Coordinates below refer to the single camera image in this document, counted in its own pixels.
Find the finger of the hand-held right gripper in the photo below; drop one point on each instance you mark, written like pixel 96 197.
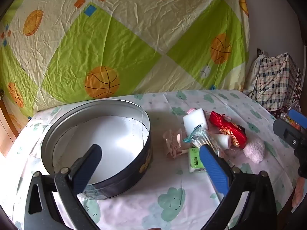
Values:
pixel 285 129
pixel 297 116

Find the wooden door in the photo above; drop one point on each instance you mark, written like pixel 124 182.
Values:
pixel 7 124

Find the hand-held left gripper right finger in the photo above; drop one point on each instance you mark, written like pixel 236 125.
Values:
pixel 213 167

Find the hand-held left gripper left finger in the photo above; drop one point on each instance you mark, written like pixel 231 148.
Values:
pixel 84 167

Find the red embroidered pouch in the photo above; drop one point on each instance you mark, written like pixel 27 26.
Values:
pixel 220 123

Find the colourful snack bag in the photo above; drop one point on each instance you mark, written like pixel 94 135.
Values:
pixel 293 106

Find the white gauze roll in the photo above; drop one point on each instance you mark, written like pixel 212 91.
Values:
pixel 223 141

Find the basketball print bedsheet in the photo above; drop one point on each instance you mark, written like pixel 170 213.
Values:
pixel 108 40

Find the pink cloth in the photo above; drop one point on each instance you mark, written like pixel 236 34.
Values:
pixel 171 141

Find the pink fluffy puff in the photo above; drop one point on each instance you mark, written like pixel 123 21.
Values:
pixel 254 151

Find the plaid cloth bag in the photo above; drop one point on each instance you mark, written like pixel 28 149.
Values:
pixel 273 76

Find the person's right forearm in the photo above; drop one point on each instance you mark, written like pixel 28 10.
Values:
pixel 298 191

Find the round metal tin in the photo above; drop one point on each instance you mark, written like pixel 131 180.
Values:
pixel 108 134

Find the green tissue pack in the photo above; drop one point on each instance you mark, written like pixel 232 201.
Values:
pixel 195 160

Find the cotton swab packet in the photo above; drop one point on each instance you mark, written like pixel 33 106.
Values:
pixel 199 136

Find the cloud print tablecloth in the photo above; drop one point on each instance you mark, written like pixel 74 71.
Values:
pixel 156 184

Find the white sponge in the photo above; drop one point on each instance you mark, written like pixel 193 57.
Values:
pixel 195 119

